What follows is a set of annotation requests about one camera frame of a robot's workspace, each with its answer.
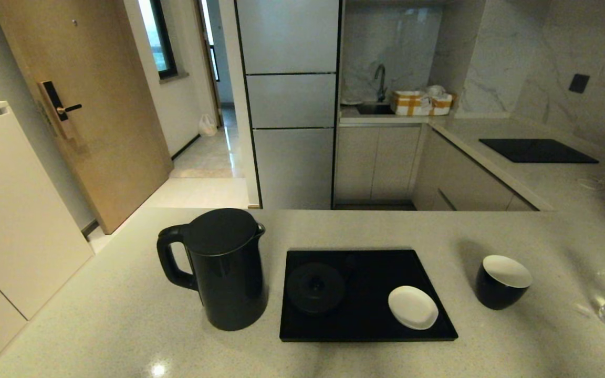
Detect beige base cabinet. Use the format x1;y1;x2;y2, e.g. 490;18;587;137
334;125;424;205
413;129;539;212

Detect black door lock with handle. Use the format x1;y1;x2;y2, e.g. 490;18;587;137
38;80;82;140

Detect white storage cabinet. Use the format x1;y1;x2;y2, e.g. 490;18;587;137
0;101;95;378

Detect black cup white inside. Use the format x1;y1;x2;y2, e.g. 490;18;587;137
474;255;534;311

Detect dark kitchen faucet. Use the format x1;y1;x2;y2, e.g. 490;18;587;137
374;64;388;102

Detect black induction cooktop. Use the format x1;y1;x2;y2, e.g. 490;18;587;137
479;138;600;164

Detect black rectangular tray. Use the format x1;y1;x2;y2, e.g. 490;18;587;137
279;249;459;342

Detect black wall socket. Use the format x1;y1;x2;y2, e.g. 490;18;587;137
568;73;591;95

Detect black electric kettle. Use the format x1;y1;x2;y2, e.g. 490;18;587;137
157;208;269;332

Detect black round kettle base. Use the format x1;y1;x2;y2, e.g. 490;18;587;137
286;262;346;316

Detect light wooden door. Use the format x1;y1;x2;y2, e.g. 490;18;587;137
0;0;173;235

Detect white plastic bag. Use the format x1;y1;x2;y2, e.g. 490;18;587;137
199;113;218;138

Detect steel kitchen sink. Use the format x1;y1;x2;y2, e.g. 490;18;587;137
356;102;395;116

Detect small white saucer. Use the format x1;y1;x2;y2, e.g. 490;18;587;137
388;285;439;331

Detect cardboard box yellow tape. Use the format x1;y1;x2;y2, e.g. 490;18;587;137
429;92;455;116

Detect dark framed window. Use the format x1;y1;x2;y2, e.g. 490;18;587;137
137;0;178;80

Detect yellow striped white box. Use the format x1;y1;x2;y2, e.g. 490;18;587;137
391;90;431;117

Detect tall grey refrigerator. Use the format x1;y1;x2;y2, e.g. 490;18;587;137
234;0;343;209

